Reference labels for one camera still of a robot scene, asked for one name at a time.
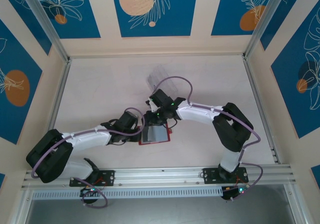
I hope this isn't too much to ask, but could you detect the red card holder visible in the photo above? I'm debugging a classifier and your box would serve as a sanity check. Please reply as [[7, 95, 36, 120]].
[[138, 123, 173, 146]]

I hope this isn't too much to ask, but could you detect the clear acrylic card stand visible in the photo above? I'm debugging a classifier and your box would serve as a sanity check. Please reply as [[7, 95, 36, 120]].
[[146, 65, 179, 102]]

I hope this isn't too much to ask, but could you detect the black left controller board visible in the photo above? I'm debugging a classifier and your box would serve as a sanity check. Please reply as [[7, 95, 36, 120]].
[[79, 186, 101, 205]]

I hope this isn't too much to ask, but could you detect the black controller board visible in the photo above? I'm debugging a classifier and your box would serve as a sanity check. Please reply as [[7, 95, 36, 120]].
[[221, 186, 247, 201], [79, 186, 101, 205]]

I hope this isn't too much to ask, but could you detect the black right controller board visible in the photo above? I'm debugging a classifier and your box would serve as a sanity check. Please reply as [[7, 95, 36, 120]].
[[221, 186, 247, 201]]

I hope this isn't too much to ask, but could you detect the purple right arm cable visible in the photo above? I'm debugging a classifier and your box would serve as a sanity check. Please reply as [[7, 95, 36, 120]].
[[152, 76, 265, 201]]

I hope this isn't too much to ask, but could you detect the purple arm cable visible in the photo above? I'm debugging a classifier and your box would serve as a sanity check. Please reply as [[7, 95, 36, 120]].
[[30, 107, 146, 209], [152, 76, 265, 201]]

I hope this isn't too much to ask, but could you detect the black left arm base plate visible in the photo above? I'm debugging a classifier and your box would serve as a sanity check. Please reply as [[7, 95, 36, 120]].
[[69, 170, 116, 187]]

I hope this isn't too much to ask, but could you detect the aluminium mounting rail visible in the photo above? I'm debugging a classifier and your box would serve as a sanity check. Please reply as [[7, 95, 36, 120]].
[[21, 165, 297, 190]]

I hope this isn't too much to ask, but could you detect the grey slotted cable duct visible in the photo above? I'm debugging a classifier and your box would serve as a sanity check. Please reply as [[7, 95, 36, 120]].
[[32, 186, 223, 200]]

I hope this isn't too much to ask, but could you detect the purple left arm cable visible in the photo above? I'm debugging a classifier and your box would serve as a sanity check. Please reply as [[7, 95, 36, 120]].
[[30, 107, 146, 209]]

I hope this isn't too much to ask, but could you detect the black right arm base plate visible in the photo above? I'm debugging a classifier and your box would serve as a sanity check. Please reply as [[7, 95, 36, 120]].
[[203, 167, 250, 184]]

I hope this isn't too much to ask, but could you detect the aluminium side rail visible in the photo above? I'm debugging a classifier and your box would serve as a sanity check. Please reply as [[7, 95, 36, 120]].
[[241, 55, 283, 165], [47, 58, 73, 132]]

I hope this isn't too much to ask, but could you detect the blue floral wall panel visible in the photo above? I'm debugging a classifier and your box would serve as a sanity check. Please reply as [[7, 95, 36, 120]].
[[0, 18, 43, 145], [0, 0, 53, 56], [270, 0, 320, 139], [110, 0, 200, 38], [32, 0, 101, 40], [210, 0, 277, 37], [259, 0, 320, 51]]

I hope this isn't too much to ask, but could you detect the aluminium frame post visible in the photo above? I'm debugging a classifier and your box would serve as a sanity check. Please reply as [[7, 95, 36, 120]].
[[18, 0, 71, 62], [243, 0, 310, 59]]

